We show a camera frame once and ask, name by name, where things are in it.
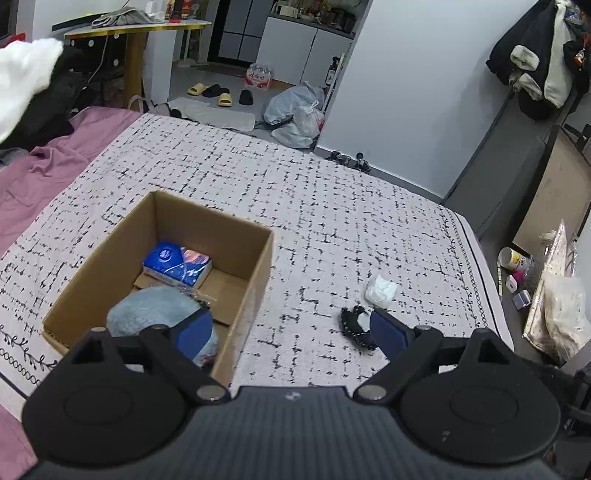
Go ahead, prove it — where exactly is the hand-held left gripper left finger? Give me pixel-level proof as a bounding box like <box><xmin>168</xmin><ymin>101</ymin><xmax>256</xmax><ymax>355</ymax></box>
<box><xmin>69</xmin><ymin>308</ymin><xmax>232</xmax><ymax>403</ymax></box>

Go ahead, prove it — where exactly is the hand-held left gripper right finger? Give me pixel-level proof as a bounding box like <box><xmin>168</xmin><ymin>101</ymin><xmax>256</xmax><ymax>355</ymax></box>
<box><xmin>353</xmin><ymin>308</ymin><xmax>514</xmax><ymax>401</ymax></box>

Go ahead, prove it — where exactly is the black item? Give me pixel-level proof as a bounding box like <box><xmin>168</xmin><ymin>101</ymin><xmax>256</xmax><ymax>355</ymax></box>
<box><xmin>178</xmin><ymin>285</ymin><xmax>218</xmax><ymax>309</ymax></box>

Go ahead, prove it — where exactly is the black and white hair band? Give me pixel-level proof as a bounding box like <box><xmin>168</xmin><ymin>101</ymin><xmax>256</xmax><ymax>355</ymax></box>
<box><xmin>340</xmin><ymin>305</ymin><xmax>382</xmax><ymax>354</ymax></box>

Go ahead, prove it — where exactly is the grey plush cube pink paw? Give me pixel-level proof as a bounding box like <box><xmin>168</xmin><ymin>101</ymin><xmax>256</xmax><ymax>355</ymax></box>
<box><xmin>106</xmin><ymin>285</ymin><xmax>220</xmax><ymax>367</ymax></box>

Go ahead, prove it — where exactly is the brown cardboard box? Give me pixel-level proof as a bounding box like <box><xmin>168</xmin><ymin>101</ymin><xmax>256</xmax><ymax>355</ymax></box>
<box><xmin>42</xmin><ymin>190</ymin><xmax>275</xmax><ymax>388</ymax></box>

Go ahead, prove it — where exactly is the blue tissue pack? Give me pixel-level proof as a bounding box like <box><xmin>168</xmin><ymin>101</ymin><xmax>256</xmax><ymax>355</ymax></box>
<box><xmin>143</xmin><ymin>241</ymin><xmax>213</xmax><ymax>289</ymax></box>

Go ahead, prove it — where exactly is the white crumpled cloth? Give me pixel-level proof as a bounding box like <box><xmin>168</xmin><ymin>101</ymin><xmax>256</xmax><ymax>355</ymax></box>
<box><xmin>365</xmin><ymin>275</ymin><xmax>399</xmax><ymax>308</ymax></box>

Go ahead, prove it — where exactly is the white black printed blanket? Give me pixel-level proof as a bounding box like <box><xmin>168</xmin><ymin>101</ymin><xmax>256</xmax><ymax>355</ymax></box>
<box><xmin>0</xmin><ymin>113</ymin><xmax>515</xmax><ymax>416</ymax></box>

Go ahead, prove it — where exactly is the white yellow cup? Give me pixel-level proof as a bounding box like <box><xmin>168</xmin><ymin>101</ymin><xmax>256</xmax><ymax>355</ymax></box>
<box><xmin>498</xmin><ymin>247</ymin><xmax>532</xmax><ymax>273</ymax></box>

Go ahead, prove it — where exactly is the white floor mat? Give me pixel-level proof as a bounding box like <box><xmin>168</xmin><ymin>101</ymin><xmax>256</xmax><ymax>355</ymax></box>
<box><xmin>166</xmin><ymin>97</ymin><xmax>257</xmax><ymax>132</ymax></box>

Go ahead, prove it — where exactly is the brown board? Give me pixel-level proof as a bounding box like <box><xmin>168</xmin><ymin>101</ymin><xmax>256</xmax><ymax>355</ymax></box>
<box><xmin>510</xmin><ymin>134</ymin><xmax>591</xmax><ymax>259</ymax></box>

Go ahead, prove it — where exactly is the white plastic bag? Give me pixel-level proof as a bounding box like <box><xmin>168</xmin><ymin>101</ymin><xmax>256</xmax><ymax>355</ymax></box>
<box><xmin>271</xmin><ymin>104</ymin><xmax>325</xmax><ymax>148</ymax></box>

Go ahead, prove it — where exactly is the pink bed sheet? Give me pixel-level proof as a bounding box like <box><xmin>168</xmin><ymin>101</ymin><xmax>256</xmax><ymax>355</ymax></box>
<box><xmin>0</xmin><ymin>106</ymin><xmax>144</xmax><ymax>476</ymax></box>

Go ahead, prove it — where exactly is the beige tote bag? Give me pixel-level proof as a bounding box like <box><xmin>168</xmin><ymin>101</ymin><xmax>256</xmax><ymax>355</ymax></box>
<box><xmin>128</xmin><ymin>95</ymin><xmax>172</xmax><ymax>117</ymax></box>

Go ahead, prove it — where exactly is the grey-blue plastic bag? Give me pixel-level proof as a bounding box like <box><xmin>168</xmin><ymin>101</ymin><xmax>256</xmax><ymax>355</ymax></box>
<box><xmin>263</xmin><ymin>82</ymin><xmax>325</xmax><ymax>125</ymax></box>

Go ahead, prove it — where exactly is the dark clothes pile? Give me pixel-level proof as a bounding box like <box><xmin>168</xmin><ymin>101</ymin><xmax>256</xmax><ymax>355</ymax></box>
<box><xmin>0</xmin><ymin>46</ymin><xmax>100</xmax><ymax>151</ymax></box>

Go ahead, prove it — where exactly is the water bottle pack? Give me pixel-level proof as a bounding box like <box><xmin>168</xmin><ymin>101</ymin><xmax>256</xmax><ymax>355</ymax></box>
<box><xmin>244</xmin><ymin>62</ymin><xmax>274</xmax><ymax>89</ymax></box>

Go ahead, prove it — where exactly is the round table yellow edge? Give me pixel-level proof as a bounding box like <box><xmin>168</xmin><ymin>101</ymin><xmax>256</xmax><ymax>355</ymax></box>
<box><xmin>64</xmin><ymin>18</ymin><xmax>213</xmax><ymax>109</ymax></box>

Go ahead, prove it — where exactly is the white cabinet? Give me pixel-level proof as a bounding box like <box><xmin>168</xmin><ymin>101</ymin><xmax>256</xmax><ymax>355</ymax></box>
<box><xmin>256</xmin><ymin>14</ymin><xmax>354</xmax><ymax>86</ymax></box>

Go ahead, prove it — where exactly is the black dotted cloth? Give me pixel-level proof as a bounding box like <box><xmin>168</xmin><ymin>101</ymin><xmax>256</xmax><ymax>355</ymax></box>
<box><xmin>65</xmin><ymin>39</ymin><xmax>127</xmax><ymax>88</ymax></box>

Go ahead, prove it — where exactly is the black framed glass door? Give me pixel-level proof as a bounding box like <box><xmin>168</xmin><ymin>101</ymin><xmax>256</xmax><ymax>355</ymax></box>
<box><xmin>208</xmin><ymin>0</ymin><xmax>271</xmax><ymax>63</ymax></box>

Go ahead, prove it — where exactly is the white fluffy towel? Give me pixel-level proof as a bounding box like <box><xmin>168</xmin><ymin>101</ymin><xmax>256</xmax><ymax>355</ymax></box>
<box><xmin>0</xmin><ymin>39</ymin><xmax>64</xmax><ymax>144</ymax></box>

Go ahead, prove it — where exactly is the black and white jacket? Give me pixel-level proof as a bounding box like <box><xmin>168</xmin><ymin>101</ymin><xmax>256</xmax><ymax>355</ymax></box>
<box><xmin>486</xmin><ymin>0</ymin><xmax>591</xmax><ymax>121</ymax></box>

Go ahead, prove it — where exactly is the grey cloth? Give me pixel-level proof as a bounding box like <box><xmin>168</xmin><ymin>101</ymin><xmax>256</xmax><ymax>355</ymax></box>
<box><xmin>91</xmin><ymin>7</ymin><xmax>160</xmax><ymax>27</ymax></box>

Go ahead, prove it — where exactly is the row of kitchen items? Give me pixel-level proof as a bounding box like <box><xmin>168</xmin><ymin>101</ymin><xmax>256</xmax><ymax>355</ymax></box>
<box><xmin>270</xmin><ymin>0</ymin><xmax>358</xmax><ymax>34</ymax></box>

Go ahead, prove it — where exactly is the black flat panel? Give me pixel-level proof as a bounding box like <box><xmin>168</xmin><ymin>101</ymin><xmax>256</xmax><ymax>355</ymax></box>
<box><xmin>52</xmin><ymin>16</ymin><xmax>105</xmax><ymax>32</ymax></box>

